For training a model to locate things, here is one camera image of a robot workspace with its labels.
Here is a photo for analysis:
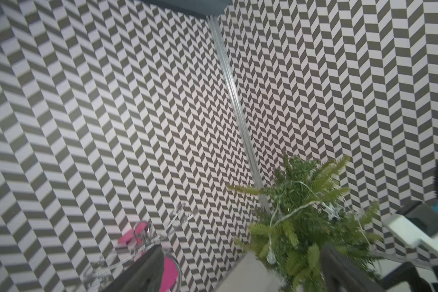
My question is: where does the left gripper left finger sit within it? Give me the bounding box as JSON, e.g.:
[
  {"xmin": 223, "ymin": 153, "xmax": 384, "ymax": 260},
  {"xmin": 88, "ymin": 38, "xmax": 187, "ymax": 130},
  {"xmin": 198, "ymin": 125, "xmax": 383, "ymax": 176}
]
[{"xmin": 103, "ymin": 245, "xmax": 164, "ymax": 292}]

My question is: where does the thin wire fairy light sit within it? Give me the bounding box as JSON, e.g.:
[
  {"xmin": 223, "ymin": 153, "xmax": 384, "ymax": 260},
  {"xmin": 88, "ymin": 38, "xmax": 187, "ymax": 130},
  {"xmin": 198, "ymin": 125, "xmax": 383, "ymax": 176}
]
[{"xmin": 261, "ymin": 180, "xmax": 379, "ymax": 268}]

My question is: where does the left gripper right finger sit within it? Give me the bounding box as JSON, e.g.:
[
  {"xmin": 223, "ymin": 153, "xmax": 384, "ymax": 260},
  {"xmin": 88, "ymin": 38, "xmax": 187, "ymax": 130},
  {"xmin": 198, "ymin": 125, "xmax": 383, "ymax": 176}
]
[{"xmin": 320, "ymin": 244, "xmax": 384, "ymax": 292}]

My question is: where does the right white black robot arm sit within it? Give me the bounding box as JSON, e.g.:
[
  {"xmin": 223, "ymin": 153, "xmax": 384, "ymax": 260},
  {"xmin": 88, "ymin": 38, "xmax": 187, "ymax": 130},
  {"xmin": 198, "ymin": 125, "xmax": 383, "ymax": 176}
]
[{"xmin": 381, "ymin": 160, "xmax": 438, "ymax": 292}]

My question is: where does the right green fern tree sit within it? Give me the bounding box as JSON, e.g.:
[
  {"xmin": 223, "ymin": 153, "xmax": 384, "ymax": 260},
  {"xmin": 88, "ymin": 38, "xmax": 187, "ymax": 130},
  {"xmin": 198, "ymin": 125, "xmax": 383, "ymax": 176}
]
[{"xmin": 230, "ymin": 155, "xmax": 381, "ymax": 292}]

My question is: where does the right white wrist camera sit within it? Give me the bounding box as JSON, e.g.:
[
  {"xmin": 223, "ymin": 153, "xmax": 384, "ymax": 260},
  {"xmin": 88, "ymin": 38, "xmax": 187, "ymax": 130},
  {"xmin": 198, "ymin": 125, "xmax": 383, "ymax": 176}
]
[{"xmin": 384, "ymin": 201, "xmax": 438, "ymax": 257}]

